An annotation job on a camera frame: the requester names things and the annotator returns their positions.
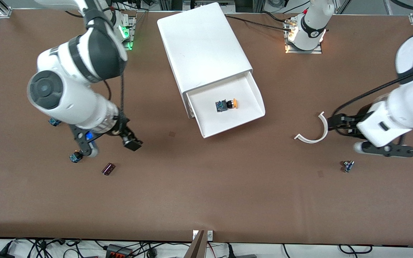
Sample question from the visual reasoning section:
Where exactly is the aluminium frame structure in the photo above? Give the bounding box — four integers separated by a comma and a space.
158, 0, 266, 14

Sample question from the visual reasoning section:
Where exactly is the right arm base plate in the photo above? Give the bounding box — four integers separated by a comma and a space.
120, 14, 136, 51

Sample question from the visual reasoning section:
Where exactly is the black power strip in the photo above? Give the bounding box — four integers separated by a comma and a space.
105, 244, 134, 258

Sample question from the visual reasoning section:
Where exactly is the black cable loop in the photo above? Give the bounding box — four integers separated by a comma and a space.
338, 244, 373, 255

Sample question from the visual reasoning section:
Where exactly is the black cable on table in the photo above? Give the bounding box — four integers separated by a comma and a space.
224, 11, 295, 33

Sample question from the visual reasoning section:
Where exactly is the brown camera post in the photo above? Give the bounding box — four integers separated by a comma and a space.
183, 230, 207, 258

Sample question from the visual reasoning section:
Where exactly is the aluminium corner profile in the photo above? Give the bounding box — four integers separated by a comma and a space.
0, 0, 13, 18

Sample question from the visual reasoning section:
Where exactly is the yellow push button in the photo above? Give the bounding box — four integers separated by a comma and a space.
215, 97, 239, 113

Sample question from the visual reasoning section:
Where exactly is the white curved plastic piece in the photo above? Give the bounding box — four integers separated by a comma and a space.
294, 111, 329, 144

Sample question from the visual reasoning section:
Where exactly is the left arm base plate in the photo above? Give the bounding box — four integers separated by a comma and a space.
284, 20, 323, 54

